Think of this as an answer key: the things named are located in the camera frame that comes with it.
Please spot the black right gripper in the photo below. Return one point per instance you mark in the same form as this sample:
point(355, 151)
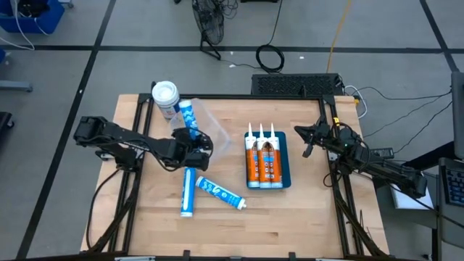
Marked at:
point(328, 136)

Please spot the white paper sheet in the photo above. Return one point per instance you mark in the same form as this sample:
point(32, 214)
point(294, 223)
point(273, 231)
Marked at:
point(402, 201)

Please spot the black aluminium table frame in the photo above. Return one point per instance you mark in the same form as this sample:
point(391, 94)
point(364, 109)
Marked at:
point(235, 97)

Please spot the blue silicone tube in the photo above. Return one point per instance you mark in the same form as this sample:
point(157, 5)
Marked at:
point(219, 194)
point(187, 192)
point(188, 114)

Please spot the blue plastic tray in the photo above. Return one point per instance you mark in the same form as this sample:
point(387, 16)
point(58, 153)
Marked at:
point(286, 163)

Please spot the clear plastic bin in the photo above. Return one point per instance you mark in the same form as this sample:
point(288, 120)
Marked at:
point(214, 127)

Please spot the silver metal bracket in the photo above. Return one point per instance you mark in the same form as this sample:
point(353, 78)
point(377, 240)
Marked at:
point(328, 259)
point(134, 259)

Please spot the orange sealant tube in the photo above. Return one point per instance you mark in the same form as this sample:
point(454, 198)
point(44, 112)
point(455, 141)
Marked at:
point(264, 163)
point(252, 163)
point(276, 163)

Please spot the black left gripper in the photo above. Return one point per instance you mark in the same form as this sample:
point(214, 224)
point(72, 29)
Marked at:
point(192, 156)

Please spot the black floor fan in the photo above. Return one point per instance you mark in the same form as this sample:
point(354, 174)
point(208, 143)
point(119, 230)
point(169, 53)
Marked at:
point(210, 21)

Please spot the black keyboard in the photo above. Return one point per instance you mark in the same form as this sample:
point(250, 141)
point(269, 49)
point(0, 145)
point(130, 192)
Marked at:
point(455, 186)

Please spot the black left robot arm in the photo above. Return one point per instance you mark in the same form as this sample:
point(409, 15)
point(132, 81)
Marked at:
point(119, 136)

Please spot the blue floor bin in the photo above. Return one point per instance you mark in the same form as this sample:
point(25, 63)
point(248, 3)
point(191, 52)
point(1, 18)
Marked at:
point(32, 16)

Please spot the black power brick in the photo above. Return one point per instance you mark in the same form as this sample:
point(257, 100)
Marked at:
point(384, 152)

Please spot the black table clamp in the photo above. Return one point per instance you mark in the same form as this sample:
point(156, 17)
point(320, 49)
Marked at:
point(292, 256)
point(186, 254)

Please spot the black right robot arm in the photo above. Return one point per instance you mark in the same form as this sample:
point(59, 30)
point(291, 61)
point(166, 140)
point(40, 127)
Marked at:
point(384, 170)

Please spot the white Lysol wipes canister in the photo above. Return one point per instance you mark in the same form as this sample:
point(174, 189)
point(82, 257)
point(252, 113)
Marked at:
point(166, 96)

